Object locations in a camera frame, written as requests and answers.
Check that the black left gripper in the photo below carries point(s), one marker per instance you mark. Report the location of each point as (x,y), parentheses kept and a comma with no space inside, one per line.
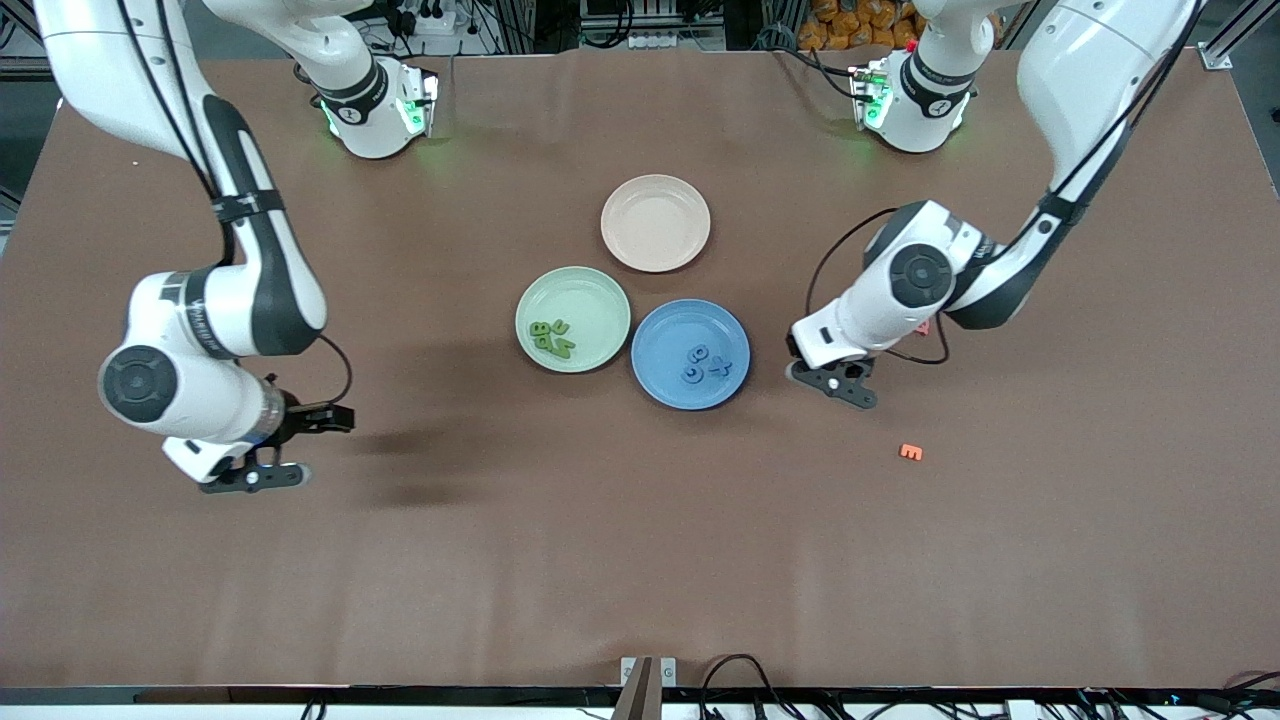
(792,346)

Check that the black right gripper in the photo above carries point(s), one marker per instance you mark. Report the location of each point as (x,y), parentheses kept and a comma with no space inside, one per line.
(297,417)

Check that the blue foam letter x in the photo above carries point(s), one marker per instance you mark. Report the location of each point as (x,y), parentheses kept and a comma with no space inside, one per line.
(720,366)

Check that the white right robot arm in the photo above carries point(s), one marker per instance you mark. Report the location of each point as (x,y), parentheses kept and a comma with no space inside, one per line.
(150,200)

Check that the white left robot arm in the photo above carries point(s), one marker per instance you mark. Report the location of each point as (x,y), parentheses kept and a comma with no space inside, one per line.
(1090,90)

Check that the blue plate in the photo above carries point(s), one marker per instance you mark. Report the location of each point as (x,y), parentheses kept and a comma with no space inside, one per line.
(670,330)

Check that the pink plate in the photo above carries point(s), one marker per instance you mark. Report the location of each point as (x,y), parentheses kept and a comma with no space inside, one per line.
(655,222)

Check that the green plate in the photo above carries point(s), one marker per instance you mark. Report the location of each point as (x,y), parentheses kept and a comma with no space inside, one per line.
(595,300)

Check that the brown table mat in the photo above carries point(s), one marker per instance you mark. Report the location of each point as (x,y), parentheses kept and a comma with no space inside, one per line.
(640,550)

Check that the pile of orange objects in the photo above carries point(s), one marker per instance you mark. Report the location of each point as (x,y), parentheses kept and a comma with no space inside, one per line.
(850,25)

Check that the long white power strip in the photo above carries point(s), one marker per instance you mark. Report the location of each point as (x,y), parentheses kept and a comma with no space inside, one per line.
(660,40)

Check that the white power strip with plugs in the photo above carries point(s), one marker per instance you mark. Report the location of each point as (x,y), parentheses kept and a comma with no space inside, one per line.
(440,25)

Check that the small metal bracket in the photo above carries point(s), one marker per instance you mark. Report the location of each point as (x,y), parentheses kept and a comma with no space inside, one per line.
(668,668)

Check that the grey wedge-shaped post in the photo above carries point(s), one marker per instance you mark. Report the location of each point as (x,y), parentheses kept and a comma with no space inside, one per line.
(640,695)

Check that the aluminium frame profile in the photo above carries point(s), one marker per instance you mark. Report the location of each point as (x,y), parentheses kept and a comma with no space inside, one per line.
(20,68)
(1225,45)

